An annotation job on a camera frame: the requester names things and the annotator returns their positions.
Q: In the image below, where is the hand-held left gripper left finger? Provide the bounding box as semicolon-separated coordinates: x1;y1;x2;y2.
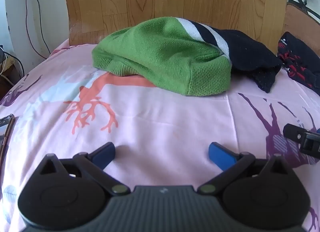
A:
37;142;130;196

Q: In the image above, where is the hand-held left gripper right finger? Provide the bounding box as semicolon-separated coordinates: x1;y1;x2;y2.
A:
197;142;292;195

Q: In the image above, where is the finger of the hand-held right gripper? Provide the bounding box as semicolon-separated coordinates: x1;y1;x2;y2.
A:
283;123;307;144
300;128;320;159

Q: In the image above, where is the green and navy knit sweater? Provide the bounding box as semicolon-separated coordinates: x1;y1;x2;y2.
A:
92;17;283;97

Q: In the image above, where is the pink deer print bedsheet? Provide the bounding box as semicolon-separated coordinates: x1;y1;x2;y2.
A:
0;38;320;232

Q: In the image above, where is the black and red patterned garment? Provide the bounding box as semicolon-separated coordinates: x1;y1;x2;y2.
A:
277;32;320;90

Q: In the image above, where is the smartphone in clear case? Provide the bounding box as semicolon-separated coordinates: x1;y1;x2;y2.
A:
0;114;15;159

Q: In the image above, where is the brown wooden panel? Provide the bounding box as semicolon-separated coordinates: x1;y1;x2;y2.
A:
284;2;320;55

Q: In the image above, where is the black tape strip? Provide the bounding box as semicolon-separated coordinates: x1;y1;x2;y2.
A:
287;0;320;24

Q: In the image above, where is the white charging cable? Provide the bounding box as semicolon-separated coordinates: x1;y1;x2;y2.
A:
0;56;17;84

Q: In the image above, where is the red wall cable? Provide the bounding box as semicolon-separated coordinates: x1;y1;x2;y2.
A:
25;0;48;60

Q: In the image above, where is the black wall cable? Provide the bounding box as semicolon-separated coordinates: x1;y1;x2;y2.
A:
23;0;50;59

